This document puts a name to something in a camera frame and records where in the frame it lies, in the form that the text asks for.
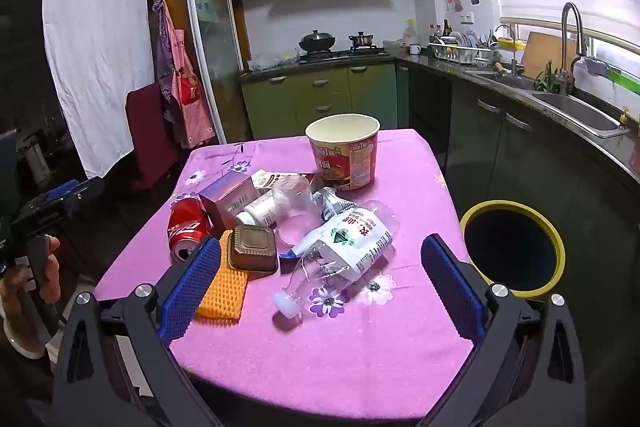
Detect wooden cutting board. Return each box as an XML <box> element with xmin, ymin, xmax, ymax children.
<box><xmin>522</xmin><ymin>31</ymin><xmax>568</xmax><ymax>80</ymax></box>

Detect black wok with lid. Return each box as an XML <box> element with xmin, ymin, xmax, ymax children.
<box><xmin>299</xmin><ymin>30</ymin><xmax>337</xmax><ymax>52</ymax></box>

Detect dark base cabinets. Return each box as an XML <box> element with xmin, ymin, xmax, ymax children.
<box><xmin>397</xmin><ymin>62</ymin><xmax>640</xmax><ymax>298</ymax></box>

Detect green base cabinets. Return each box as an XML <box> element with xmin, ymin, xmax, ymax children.
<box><xmin>241</xmin><ymin>62</ymin><xmax>401</xmax><ymax>140</ymax></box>

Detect purple checked apron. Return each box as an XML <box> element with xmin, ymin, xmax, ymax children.
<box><xmin>152</xmin><ymin>7</ymin><xmax>177</xmax><ymax>124</ymax></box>

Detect small drink carton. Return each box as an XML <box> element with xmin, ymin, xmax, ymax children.
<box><xmin>250</xmin><ymin>169</ymin><xmax>317</xmax><ymax>198</ymax></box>

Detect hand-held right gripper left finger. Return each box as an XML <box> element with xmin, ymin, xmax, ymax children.
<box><xmin>50</xmin><ymin>236</ymin><xmax>223</xmax><ymax>427</ymax></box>

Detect red chair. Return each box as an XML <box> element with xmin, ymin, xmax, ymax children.
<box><xmin>125</xmin><ymin>83</ymin><xmax>181</xmax><ymax>192</ymax></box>

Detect clear plastic cup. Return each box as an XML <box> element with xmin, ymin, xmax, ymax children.
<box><xmin>271</xmin><ymin>174</ymin><xmax>323</xmax><ymax>248</ymax></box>

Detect glass sliding door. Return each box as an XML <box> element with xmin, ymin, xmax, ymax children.
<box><xmin>181</xmin><ymin>0</ymin><xmax>251</xmax><ymax>145</ymax></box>

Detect white pill bottle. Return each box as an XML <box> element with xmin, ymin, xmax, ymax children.
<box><xmin>235</xmin><ymin>196</ymin><xmax>278</xmax><ymax>228</ymax></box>

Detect black bin yellow rim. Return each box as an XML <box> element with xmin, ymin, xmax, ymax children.
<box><xmin>459</xmin><ymin>200</ymin><xmax>567</xmax><ymax>300</ymax></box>

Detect purple cardboard box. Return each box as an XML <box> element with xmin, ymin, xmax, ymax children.
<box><xmin>198</xmin><ymin>170</ymin><xmax>258</xmax><ymax>230</ymax></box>

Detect pink checked apron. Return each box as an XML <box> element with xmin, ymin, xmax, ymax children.
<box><xmin>160</xmin><ymin>0</ymin><xmax>217</xmax><ymax>150</ymax></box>

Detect dish rack with dishes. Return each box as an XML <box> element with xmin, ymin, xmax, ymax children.
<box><xmin>428</xmin><ymin>34</ymin><xmax>493</xmax><ymax>68</ymax></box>

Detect steel sink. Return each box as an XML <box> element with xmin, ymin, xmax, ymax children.
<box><xmin>532</xmin><ymin>92</ymin><xmax>631</xmax><ymax>138</ymax></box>

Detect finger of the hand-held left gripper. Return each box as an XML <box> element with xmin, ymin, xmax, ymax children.
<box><xmin>11</xmin><ymin>177</ymin><xmax>106</xmax><ymax>235</ymax></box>

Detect orange sponge cloth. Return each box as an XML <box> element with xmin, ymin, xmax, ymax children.
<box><xmin>194</xmin><ymin>229</ymin><xmax>249</xmax><ymax>322</ymax></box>

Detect small steel faucet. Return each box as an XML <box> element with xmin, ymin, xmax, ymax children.
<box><xmin>495</xmin><ymin>24</ymin><xmax>518</xmax><ymax>75</ymax></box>

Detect clear plastic bags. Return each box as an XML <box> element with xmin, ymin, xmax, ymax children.
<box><xmin>248</xmin><ymin>52</ymin><xmax>301</xmax><ymax>72</ymax></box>

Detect small labelled plastic bottle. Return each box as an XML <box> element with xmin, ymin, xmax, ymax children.
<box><xmin>312</xmin><ymin>187</ymin><xmax>358</xmax><ymax>223</ymax></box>

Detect white hanging sheet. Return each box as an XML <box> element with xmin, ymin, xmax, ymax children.
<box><xmin>44</xmin><ymin>0</ymin><xmax>156</xmax><ymax>180</ymax></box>

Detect large clear plastic bottle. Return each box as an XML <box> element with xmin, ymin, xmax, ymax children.
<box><xmin>272</xmin><ymin>201</ymin><xmax>401</xmax><ymax>320</ymax></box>

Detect dark kitchen countertop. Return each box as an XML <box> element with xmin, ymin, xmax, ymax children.
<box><xmin>240</xmin><ymin>49</ymin><xmax>640</xmax><ymax>188</ymax></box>

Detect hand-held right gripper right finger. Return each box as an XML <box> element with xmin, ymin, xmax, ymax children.
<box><xmin>420</xmin><ymin>234</ymin><xmax>588</xmax><ymax>427</ymax></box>

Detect pink floral tablecloth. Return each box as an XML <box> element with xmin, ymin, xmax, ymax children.
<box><xmin>94</xmin><ymin>128</ymin><xmax>476</xmax><ymax>420</ymax></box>

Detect red paper noodle cup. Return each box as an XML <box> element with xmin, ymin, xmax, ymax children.
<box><xmin>305</xmin><ymin>113</ymin><xmax>381</xmax><ymax>191</ymax></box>

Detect person's left hand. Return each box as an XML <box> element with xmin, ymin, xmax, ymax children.
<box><xmin>0</xmin><ymin>234</ymin><xmax>63</xmax><ymax>360</ymax></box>

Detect red soda can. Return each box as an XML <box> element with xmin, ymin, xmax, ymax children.
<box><xmin>167</xmin><ymin>197</ymin><xmax>216</xmax><ymax>263</ymax></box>

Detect tall steel faucet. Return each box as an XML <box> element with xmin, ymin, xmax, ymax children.
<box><xmin>557</xmin><ymin>2</ymin><xmax>587</xmax><ymax>95</ymax></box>

